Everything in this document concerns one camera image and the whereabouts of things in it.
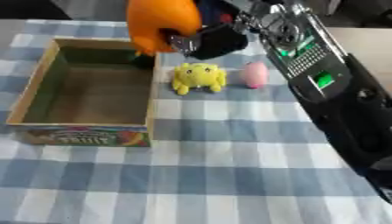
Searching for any orange carrot soft toy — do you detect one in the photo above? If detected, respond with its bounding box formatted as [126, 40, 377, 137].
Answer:
[125, 0, 204, 57]

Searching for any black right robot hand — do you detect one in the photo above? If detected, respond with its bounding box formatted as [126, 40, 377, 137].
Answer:
[160, 0, 267, 61]

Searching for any tan cardboard box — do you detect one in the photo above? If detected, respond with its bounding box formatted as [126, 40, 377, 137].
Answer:
[4, 38, 163, 148]

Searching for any pink toy egg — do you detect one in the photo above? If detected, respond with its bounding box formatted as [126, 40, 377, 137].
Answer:
[239, 60, 271, 89]

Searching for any yellow soft toy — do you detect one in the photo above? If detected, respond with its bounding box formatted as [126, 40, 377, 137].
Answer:
[171, 62, 228, 95]

